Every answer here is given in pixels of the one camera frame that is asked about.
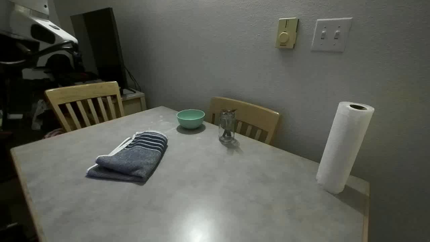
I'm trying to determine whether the blue-grey striped towel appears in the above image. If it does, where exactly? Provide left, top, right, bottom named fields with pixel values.
left=85, top=129, right=169, bottom=185

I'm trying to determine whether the white paper towel roll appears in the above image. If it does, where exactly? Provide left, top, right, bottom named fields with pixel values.
left=316, top=101, right=376, bottom=195

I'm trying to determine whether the clear glass figurine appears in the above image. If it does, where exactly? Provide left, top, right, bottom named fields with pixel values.
left=218, top=107, right=239, bottom=146

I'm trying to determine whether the teal bowl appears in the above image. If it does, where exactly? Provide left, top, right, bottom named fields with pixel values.
left=175, top=107, right=207, bottom=132

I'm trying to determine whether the wooden slat-back chair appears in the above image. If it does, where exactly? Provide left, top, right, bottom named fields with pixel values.
left=208, top=95, right=282, bottom=145
left=44, top=79, right=126, bottom=133

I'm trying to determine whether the small beige side cabinet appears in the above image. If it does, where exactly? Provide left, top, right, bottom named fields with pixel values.
left=120, top=87, right=148, bottom=115

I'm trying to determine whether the dark flat screen panel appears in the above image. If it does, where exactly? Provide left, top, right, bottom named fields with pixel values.
left=70, top=5, right=128, bottom=91

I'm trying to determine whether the beige wall thermostat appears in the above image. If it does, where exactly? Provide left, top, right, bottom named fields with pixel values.
left=275, top=16, right=301, bottom=51

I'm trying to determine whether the white double light switch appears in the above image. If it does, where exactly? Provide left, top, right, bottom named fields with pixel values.
left=310, top=16, right=353, bottom=54

